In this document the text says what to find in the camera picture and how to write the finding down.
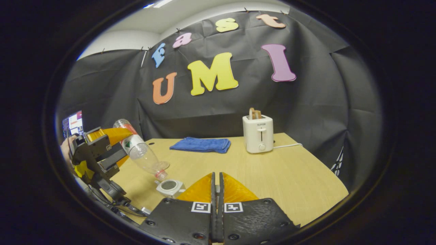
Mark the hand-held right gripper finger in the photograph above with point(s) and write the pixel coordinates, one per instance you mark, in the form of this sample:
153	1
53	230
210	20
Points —
221	190
213	190

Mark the ceiling light panel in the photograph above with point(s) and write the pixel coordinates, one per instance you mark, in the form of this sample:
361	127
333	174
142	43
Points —
158	3

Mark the clear plastic water bottle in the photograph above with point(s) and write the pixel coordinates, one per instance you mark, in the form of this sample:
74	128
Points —
143	153

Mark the white teacup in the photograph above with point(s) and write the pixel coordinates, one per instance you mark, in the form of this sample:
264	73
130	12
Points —
162	191

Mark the computer monitor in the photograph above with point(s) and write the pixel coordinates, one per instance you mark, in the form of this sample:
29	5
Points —
75	124

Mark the black backdrop cloth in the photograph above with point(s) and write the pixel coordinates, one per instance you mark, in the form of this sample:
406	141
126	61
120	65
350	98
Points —
102	88

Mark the toasted bread slice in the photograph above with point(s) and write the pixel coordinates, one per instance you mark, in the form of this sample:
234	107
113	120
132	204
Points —
258	114
251	114

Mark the white toaster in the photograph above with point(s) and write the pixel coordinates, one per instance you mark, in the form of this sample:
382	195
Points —
258	136

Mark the blue folded towel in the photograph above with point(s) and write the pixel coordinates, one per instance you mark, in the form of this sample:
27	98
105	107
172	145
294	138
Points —
201	144

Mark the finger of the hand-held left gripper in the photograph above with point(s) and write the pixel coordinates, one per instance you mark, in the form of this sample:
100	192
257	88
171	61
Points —
98	141
110	160

